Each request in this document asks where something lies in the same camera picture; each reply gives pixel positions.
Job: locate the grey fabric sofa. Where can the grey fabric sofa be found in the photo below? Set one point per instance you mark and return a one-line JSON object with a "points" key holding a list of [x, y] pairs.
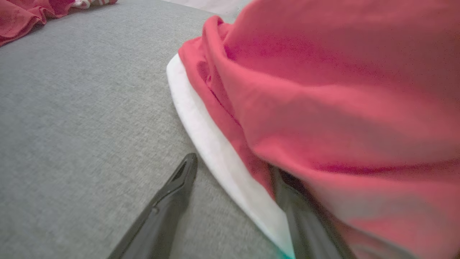
{"points": [[72, 126]]}

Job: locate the red garment with white band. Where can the red garment with white band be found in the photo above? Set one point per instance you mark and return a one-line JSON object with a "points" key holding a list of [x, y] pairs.
{"points": [[341, 90]]}

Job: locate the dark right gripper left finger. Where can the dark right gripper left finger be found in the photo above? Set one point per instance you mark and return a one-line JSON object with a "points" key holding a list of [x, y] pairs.
{"points": [[161, 216]]}

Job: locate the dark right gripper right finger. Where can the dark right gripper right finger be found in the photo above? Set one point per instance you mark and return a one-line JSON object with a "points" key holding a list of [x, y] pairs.
{"points": [[309, 230]]}

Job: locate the red basketball jersey black numbers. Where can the red basketball jersey black numbers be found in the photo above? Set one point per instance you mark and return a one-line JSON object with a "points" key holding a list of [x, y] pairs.
{"points": [[18, 18]]}

